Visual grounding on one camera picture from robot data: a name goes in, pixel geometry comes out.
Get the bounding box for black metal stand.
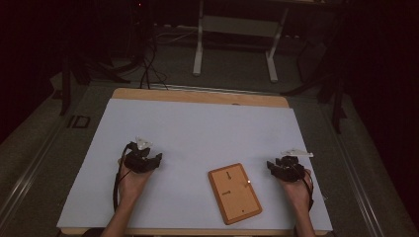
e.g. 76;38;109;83
58;39;146;117
281;19;349;134

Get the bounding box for white table mat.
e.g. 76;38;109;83
56;98;334;232

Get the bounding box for white metal desk frame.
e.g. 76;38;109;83
192;0;291;84

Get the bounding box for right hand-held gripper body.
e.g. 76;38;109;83
278;149;314;183

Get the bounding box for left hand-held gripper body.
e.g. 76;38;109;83
123;136;156;175

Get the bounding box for person's right hand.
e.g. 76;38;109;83
279;168;314;212

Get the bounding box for aluminium floor rail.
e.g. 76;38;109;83
0;110;72;228
320;98;386;237
149;83;281;97

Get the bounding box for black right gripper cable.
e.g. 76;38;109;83
294;164;315;212

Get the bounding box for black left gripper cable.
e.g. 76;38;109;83
113;141;136;213

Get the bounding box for black rectangular bracket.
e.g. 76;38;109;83
67;115;92;129

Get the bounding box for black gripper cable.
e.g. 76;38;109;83
113;141;136;213
294;164;315;212

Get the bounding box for person's left hand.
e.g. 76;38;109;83
118;158;154;205

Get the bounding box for black floor cables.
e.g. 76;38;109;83
138;29;170;91

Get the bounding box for wooden photo frame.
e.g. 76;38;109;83
208;162;264;226

